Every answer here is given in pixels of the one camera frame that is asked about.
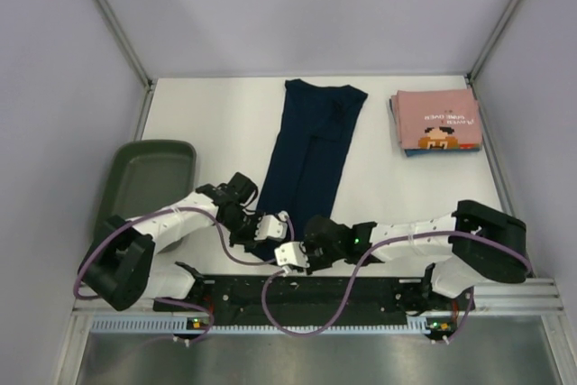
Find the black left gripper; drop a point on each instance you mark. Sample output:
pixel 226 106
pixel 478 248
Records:
pixel 249 240

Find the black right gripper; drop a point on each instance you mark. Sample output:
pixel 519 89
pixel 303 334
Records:
pixel 314 266

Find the navy blue t-shirt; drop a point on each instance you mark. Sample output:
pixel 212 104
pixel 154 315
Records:
pixel 311 148

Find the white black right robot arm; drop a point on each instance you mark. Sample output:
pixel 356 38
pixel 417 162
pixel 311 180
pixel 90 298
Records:
pixel 474 244

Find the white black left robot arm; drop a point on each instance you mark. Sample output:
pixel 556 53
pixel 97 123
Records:
pixel 120 265

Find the dark green plastic bin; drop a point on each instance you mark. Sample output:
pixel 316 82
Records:
pixel 146 176

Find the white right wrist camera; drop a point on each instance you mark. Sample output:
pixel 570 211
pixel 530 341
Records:
pixel 292 256

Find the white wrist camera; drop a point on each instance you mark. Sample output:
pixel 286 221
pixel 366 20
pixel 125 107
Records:
pixel 292 256
pixel 273 227

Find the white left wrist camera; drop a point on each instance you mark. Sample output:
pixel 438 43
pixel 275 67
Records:
pixel 273 227

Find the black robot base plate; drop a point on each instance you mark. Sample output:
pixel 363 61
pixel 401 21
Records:
pixel 302 301

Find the light blue slotted cable duct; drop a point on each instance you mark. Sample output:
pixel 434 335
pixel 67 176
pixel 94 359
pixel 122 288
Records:
pixel 181 325

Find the aluminium front frame rail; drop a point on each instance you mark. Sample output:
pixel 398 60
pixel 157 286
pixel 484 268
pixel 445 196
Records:
pixel 535 297

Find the left aluminium frame post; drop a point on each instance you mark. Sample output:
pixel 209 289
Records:
pixel 122 41

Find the aluminium frame post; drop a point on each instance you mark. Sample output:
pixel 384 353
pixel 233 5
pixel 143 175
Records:
pixel 122 41
pixel 503 23

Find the right aluminium frame post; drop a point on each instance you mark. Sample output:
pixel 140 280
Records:
pixel 503 23

